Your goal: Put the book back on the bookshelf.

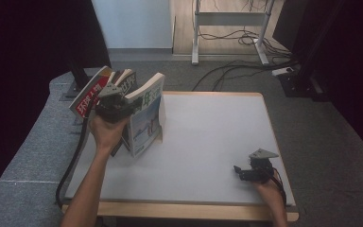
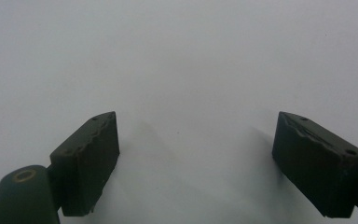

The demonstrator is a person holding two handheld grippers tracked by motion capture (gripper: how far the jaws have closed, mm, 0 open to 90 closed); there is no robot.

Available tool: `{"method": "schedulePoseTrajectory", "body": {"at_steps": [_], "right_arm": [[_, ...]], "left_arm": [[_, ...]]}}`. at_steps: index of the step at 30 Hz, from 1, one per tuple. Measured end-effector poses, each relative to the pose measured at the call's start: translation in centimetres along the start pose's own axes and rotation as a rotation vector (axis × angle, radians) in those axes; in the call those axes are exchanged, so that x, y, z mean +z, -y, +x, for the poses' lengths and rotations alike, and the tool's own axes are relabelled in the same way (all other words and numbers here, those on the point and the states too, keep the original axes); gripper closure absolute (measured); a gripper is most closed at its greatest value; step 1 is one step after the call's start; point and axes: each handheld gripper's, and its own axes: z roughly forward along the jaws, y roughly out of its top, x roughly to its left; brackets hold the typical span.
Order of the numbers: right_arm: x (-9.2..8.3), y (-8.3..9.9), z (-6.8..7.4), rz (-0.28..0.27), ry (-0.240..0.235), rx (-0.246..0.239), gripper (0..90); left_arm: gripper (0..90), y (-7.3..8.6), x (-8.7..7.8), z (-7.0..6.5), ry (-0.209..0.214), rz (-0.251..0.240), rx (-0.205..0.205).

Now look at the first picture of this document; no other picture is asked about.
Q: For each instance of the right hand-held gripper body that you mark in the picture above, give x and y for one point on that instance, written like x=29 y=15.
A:
x=260 y=168

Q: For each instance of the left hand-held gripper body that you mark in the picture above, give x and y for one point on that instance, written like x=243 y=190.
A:
x=112 y=107

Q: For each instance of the white book with green title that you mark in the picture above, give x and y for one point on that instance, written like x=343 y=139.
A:
x=146 y=123

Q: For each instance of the portrait magazine with red banner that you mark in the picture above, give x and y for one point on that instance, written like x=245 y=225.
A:
x=86 y=94

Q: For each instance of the person's right hand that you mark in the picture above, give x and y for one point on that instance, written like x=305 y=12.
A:
x=269 y=195

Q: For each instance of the person's left hand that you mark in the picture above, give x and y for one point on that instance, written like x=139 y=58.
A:
x=107 y=135

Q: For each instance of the black stand with square base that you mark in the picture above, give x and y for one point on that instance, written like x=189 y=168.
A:
x=77 y=75

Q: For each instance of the black stand with wide base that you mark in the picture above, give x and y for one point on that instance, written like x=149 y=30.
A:
x=299 y=85

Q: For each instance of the white power strip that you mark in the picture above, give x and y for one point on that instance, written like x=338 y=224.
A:
x=282 y=71

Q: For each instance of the black curtain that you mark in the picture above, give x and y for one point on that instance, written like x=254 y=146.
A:
x=28 y=47
x=343 y=47

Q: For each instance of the dark floor socket frame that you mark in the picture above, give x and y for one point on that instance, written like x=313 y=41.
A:
x=75 y=126

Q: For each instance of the white metal desk frame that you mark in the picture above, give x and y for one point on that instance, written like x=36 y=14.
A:
x=230 y=19

